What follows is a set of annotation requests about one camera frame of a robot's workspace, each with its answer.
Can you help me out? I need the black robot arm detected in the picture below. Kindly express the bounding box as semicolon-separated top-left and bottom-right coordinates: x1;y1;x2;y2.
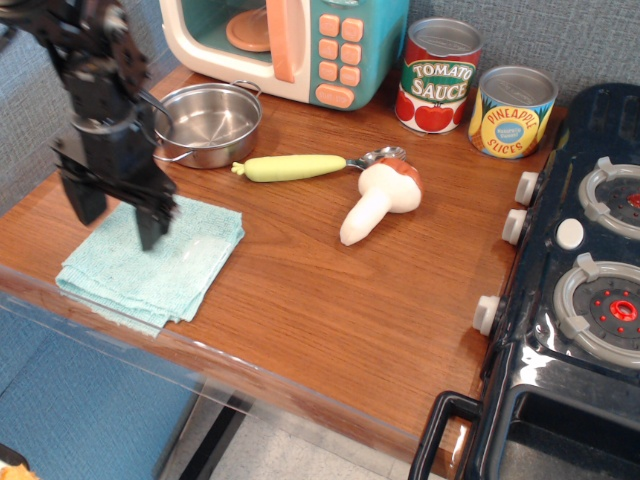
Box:
1;1;176;251

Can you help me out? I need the white round stove button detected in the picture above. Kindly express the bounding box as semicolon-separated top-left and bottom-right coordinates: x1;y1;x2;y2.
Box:
555;218;584;250

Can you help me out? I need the tomato sauce can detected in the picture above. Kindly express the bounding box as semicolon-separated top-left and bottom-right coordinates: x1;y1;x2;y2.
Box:
395;17;483;134

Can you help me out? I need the white stove knob rear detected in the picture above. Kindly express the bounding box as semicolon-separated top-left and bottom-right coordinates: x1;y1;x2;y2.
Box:
515;171;539;206

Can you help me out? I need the teal toy microwave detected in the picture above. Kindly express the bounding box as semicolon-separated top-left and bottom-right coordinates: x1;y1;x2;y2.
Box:
160;1;409;111

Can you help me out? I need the toy mushroom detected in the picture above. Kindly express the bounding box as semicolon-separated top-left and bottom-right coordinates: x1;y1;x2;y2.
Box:
339;157;424;246

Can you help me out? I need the white stove knob front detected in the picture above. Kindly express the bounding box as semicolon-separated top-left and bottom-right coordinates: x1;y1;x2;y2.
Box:
472;295;501;336

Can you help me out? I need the black toy stove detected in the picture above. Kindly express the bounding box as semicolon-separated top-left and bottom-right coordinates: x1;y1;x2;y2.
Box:
410;83;639;479

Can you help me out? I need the grey burner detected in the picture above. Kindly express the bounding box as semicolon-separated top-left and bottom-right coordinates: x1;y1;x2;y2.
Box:
553;253;639;369
578;156;639;240

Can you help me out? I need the white stove knob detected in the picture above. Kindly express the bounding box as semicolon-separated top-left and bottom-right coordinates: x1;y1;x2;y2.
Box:
501;209;527;246
515;171;539;206
472;295;501;336

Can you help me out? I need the grey rear burner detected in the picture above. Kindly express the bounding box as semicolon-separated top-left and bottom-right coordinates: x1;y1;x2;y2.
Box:
578;156;639;240

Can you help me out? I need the pineapple slices can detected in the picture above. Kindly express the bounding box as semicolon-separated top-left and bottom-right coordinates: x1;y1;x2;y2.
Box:
468;65;558;159

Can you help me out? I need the orange object bottom corner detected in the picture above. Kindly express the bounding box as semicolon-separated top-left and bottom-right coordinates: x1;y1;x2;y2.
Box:
1;444;39;480

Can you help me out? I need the silver pot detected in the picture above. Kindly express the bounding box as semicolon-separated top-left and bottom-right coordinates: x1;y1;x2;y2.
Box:
154;80;262;169

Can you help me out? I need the white stove knob middle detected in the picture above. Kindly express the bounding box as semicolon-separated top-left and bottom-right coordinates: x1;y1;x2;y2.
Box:
501;209;527;246

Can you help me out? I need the grey front burner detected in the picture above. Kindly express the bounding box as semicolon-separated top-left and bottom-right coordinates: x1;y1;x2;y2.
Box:
553;253;639;369

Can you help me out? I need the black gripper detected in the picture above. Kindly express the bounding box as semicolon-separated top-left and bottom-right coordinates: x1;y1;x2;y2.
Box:
52;117;176;251

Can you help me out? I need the green handled spoon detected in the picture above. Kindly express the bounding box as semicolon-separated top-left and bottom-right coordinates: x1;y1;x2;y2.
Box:
231;146;406;183

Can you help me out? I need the orange microwave plate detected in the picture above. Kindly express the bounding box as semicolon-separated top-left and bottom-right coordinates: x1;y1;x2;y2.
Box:
226;7;270;53

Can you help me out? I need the light blue rag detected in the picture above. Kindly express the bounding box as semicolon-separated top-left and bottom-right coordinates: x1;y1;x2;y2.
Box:
56;196;244;336

